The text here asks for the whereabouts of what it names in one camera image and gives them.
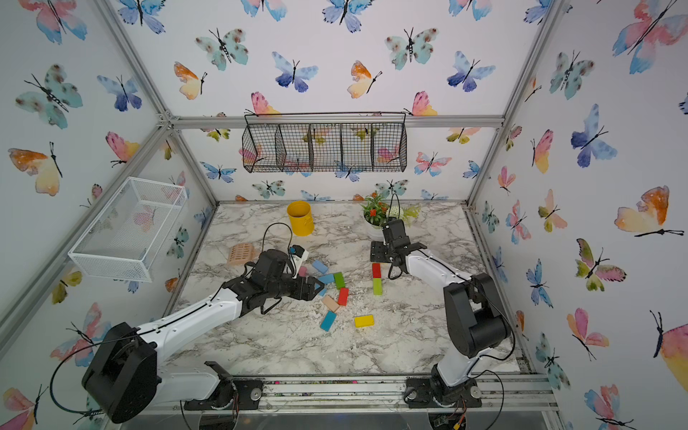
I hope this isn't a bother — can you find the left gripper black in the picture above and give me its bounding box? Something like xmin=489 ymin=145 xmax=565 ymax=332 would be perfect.
xmin=266 ymin=273 xmax=326 ymax=302

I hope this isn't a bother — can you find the red block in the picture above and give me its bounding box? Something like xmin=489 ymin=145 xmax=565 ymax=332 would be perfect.
xmin=372 ymin=263 xmax=382 ymax=279
xmin=338 ymin=288 xmax=349 ymax=306

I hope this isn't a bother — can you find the lime green block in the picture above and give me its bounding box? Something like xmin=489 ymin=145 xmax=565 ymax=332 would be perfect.
xmin=373 ymin=278 xmax=383 ymax=296

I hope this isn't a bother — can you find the teal block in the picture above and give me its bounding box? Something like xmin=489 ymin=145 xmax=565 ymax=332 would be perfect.
xmin=320 ymin=311 xmax=337 ymax=331

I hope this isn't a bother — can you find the yellow block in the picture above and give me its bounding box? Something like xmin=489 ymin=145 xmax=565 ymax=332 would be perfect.
xmin=354 ymin=315 xmax=376 ymax=328

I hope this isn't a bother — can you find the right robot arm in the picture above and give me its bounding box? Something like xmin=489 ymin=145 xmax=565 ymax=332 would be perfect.
xmin=371 ymin=218 xmax=512 ymax=408

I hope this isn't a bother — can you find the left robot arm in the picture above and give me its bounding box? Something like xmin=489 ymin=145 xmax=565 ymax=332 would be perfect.
xmin=82 ymin=247 xmax=324 ymax=424

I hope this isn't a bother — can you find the pink plastic scoop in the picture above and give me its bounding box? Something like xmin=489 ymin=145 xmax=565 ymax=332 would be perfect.
xmin=227 ymin=243 xmax=259 ymax=267

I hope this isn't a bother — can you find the potted flower plant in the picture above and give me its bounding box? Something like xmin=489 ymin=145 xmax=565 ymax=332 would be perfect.
xmin=362 ymin=192 xmax=421 ymax=241

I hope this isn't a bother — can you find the light blue block upper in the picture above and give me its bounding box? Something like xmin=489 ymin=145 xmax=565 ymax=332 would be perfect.
xmin=312 ymin=261 xmax=329 ymax=274

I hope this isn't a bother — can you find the light blue block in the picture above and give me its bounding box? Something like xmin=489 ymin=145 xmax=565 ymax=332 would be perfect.
xmin=312 ymin=261 xmax=329 ymax=274
xmin=318 ymin=274 xmax=335 ymax=285

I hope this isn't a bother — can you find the light blue block middle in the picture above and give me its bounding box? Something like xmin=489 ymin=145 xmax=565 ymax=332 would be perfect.
xmin=318 ymin=274 xmax=335 ymax=285

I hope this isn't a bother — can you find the dark green block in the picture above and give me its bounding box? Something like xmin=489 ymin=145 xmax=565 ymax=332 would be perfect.
xmin=333 ymin=272 xmax=347 ymax=290

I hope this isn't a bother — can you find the natural wood block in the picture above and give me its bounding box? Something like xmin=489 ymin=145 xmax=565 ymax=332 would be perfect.
xmin=322 ymin=296 xmax=340 ymax=313

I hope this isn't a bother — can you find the yellow cup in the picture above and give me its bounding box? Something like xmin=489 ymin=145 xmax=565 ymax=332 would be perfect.
xmin=287 ymin=201 xmax=315 ymax=237

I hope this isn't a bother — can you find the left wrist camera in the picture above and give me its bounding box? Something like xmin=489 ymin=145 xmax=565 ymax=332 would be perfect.
xmin=288 ymin=245 xmax=309 ymax=270

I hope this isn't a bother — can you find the black wire wall basket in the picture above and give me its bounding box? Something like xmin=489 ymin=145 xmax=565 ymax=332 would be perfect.
xmin=240 ymin=111 xmax=408 ymax=174

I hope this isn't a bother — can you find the white mesh wall basket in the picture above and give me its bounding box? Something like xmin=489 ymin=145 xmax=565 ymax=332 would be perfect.
xmin=68 ymin=177 xmax=188 ymax=283

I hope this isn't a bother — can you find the aluminium front rail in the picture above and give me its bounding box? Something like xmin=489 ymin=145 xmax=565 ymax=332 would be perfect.
xmin=106 ymin=373 xmax=560 ymax=415

